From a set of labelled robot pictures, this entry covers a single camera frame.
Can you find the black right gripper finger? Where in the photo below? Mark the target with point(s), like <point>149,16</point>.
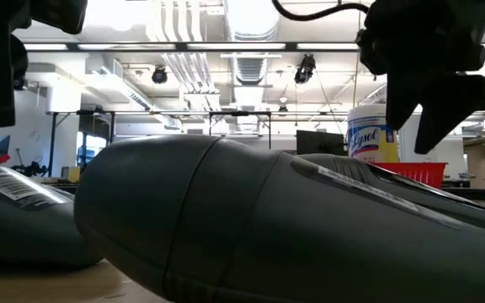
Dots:
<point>453,109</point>
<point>402,101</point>

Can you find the black background robot arm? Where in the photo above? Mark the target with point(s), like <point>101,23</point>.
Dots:
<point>32,169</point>

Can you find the white round pillar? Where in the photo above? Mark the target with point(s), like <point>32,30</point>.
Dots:
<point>406,147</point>

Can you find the Lysol wipes canister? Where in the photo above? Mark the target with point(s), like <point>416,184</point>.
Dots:
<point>369,134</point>

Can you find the red plastic basket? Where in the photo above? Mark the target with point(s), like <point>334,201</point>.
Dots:
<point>419,172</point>

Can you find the black computer monitor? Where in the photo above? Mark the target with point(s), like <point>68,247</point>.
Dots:
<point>320,143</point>

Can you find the yellow box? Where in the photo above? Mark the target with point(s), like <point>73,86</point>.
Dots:
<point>73,174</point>

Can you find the black round hanging device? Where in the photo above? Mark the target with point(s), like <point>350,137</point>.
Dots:
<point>159,76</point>

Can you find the black overhead camera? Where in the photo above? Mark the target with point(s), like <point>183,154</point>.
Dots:
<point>305,71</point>

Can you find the black metal background frame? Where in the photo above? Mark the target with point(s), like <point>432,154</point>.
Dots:
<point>242,113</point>

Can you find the large silver ventilation duct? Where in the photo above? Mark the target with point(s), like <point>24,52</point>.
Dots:
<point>253,19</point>

